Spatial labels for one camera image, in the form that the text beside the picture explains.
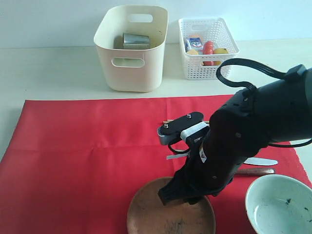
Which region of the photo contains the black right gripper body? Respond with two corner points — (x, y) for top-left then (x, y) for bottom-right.
(180, 136), (261, 197)

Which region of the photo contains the brown wooden plate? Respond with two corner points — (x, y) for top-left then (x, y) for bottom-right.
(127, 176), (216, 234)

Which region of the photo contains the silver table knife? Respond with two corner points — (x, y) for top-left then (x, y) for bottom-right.
(244, 157), (278, 166)

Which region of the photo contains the dark wooden spoon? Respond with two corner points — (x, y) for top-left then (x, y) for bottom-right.
(235, 168), (275, 176)

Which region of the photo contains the pale green ceramic bowl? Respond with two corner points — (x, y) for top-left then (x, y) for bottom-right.
(245, 175), (312, 234)

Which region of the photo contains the yellow lemon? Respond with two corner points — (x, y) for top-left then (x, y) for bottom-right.
(213, 48), (229, 66)

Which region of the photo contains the yellow cheese wedge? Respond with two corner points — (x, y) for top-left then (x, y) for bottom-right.
(186, 49), (199, 55)

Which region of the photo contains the red sausage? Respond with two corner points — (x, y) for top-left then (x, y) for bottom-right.
(202, 41), (215, 66)

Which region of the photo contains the blue white milk carton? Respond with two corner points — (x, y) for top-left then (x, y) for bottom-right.
(184, 37), (203, 54)

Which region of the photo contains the brown egg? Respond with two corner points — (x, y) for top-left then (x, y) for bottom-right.
(188, 34), (202, 40)

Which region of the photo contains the stainless steel cup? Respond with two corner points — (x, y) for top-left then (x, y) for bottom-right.
(113, 33), (150, 50)

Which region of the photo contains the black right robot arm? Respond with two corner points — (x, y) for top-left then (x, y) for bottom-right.
(157, 65), (312, 204)

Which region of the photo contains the white perforated plastic basket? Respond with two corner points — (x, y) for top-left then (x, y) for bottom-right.
(178, 18), (239, 80)

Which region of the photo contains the cream plastic bin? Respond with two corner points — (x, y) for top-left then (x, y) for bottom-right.
(94, 5), (168, 92)

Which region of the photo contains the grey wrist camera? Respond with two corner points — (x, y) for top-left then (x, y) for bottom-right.
(157, 112), (210, 145)

